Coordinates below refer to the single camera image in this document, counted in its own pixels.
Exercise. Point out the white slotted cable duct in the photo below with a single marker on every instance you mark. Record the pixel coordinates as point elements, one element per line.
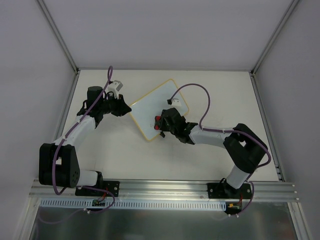
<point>202,205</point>

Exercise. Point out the red whiteboard eraser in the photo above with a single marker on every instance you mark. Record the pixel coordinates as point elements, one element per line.
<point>157,123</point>

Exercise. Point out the left aluminium frame post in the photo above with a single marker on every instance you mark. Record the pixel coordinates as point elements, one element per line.
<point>57,34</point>

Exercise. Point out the yellow framed whiteboard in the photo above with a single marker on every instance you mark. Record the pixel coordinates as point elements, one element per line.
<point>151,104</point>

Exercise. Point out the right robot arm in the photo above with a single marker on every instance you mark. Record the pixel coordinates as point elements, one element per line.
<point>247,151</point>

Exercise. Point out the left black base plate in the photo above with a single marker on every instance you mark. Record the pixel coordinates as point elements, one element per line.
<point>96,190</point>

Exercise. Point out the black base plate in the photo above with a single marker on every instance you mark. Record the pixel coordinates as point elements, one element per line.
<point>215,190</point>
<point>96,190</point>

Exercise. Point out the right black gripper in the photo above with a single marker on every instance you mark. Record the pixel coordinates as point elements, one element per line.
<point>165,122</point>

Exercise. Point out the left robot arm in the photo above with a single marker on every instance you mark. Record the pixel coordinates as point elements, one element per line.
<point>58,161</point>

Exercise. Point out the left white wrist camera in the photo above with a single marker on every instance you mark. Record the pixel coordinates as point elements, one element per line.
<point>115,87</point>

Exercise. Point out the aluminium frame post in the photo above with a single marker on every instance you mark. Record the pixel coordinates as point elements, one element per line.
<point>275,34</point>
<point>57,34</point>

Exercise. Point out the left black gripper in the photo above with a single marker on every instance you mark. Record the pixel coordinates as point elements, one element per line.
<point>117,105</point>

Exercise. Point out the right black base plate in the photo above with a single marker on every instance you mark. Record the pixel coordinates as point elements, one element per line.
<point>215,190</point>

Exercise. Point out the aluminium mounting rail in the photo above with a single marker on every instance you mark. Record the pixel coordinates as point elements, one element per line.
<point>192,190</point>

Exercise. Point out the right aluminium frame post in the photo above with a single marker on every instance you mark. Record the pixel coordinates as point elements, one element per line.
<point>275,34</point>

